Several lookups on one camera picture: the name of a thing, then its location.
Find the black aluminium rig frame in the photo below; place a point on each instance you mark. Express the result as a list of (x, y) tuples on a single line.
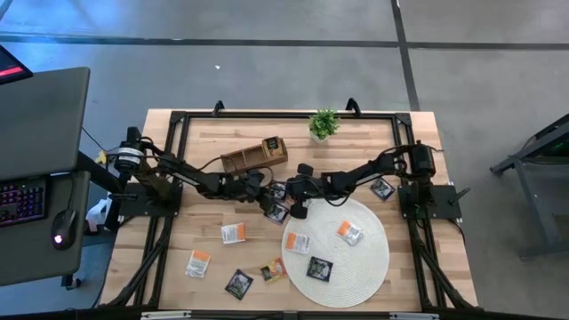
[(289, 115)]

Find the green plant in white pot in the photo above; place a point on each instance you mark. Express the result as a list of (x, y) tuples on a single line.
[(324, 124)]

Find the white metal bracket bar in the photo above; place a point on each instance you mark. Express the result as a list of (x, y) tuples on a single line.
[(414, 316), (165, 315)]

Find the mango black tea packet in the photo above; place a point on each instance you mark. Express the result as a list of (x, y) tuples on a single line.
[(273, 270), (273, 146)]

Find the backlit black keyboard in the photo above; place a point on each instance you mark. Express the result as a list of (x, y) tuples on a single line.
[(22, 200)]

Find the silver foil packet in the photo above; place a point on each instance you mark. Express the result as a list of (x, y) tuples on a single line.
[(319, 269)]

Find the black computer mouse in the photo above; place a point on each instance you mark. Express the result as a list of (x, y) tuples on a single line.
[(63, 229)]

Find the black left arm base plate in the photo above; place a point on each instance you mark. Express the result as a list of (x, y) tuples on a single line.
[(151, 205)]

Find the black table clamp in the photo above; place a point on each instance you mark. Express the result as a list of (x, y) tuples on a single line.
[(218, 107), (353, 106)]

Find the black metal side table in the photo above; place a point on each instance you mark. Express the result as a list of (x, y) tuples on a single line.
[(533, 191)]

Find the orange and white tea packet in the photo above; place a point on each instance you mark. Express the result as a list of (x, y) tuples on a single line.
[(198, 263), (233, 233), (350, 232), (298, 243)]

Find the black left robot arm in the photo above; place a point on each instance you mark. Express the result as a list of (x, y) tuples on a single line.
[(191, 175)]

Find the wooden tea organizer box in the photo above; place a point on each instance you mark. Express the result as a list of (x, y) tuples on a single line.
[(249, 159)]

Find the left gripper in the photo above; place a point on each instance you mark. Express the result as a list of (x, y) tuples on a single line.
[(242, 184)]

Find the monitor with red screen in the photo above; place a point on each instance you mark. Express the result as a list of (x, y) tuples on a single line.
[(11, 66)]

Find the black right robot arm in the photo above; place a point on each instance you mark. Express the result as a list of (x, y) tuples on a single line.
[(364, 171)]

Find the white crumpled cloth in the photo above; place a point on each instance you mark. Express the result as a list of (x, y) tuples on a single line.
[(98, 215)]

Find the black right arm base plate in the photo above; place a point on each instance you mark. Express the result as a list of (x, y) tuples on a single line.
[(440, 202)]

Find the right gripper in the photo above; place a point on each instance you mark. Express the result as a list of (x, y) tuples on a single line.
[(309, 189)]

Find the small yellow tag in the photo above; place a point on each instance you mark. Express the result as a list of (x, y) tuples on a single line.
[(103, 156)]

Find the white round woven placemat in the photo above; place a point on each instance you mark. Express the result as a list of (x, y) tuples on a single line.
[(338, 284)]

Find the grey office desk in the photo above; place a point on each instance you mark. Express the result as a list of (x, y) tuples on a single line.
[(40, 124)]

